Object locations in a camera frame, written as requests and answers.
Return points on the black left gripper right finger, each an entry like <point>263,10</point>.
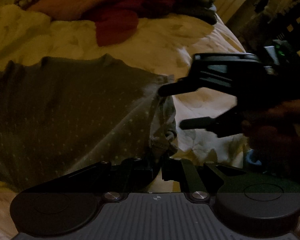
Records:
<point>248,203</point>

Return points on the person's right hand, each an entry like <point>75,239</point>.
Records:
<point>280,124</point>

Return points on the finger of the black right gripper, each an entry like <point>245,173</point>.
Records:
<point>181,86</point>
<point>227,124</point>

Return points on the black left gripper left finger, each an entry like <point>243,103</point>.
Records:
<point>65,204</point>

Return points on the yellow floral bed sheet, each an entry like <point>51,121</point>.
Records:
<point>162,46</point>

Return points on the dark dotted small shirt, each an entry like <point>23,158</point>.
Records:
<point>61,115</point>

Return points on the red cloth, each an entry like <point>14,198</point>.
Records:
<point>115,26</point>

